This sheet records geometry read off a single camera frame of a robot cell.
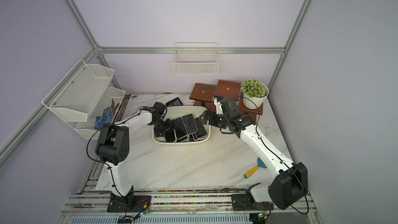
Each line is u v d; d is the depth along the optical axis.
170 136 0.91
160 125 0.82
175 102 1.15
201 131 0.96
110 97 1.01
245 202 0.73
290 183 0.40
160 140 0.94
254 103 0.68
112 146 0.52
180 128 0.98
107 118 0.88
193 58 1.06
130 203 0.65
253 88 0.81
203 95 0.99
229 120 0.58
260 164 0.86
